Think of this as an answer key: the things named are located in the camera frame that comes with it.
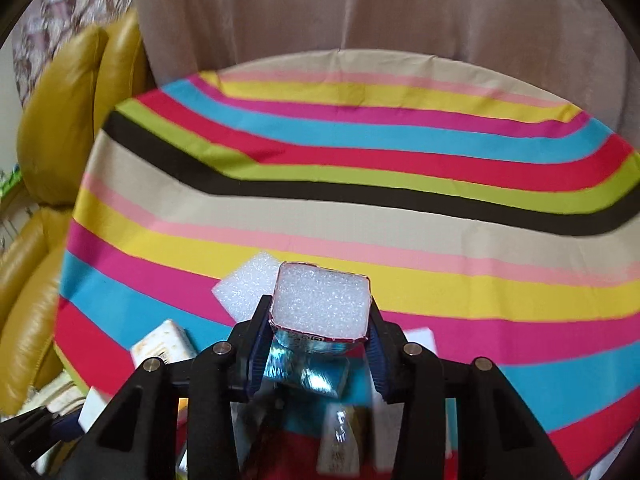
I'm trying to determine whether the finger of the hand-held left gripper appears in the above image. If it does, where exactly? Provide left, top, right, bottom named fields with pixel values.
left=0, top=405, right=61, bottom=461

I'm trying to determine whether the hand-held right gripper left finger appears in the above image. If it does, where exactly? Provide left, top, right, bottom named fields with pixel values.
left=55, top=294, right=273, bottom=480

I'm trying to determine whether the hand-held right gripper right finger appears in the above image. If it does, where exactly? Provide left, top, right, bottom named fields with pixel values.
left=367, top=296, right=576, bottom=480

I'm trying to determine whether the small plain white box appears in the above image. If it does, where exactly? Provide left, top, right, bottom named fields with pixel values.
left=400, top=327, right=438, bottom=361

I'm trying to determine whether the blue patterned box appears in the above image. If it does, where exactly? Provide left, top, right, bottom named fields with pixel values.
left=270, top=352, right=351, bottom=399

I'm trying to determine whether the white foam piece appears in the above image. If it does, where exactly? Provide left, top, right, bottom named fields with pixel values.
left=211, top=250, right=283, bottom=322

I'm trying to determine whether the foam-topped silver box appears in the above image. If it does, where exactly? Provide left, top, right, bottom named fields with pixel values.
left=269, top=261, right=373, bottom=356

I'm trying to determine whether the orange and white box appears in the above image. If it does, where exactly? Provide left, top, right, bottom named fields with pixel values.
left=315, top=400, right=381, bottom=476

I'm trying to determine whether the gold and white toothpaste box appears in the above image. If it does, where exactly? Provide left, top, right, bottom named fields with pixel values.
left=130, top=319, right=197, bottom=368

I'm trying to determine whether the striped velvet sofa cover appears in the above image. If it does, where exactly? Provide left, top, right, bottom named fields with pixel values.
left=15, top=367, right=93, bottom=418

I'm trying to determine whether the multicolour striped cushion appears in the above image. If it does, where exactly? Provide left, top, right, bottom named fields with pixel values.
left=52, top=49, right=640, bottom=480

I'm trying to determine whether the yellow leather sofa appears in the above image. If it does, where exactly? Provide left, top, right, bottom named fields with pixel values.
left=0, top=7, right=156, bottom=416

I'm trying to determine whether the pink lace-trimmed curtain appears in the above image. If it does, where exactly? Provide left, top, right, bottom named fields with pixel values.
left=10, top=0, right=631, bottom=131

